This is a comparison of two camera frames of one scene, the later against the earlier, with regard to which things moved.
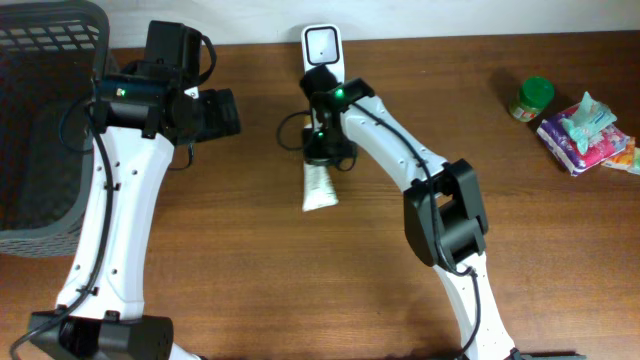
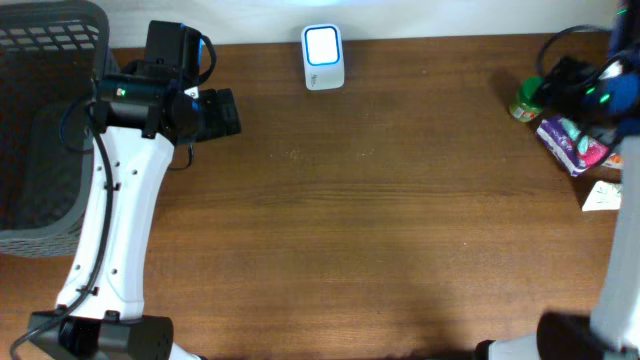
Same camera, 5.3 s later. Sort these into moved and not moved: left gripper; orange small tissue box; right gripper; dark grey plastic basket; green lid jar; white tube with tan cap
Moved: white tube with tan cap; right gripper
Not moved: dark grey plastic basket; orange small tissue box; left gripper; green lid jar
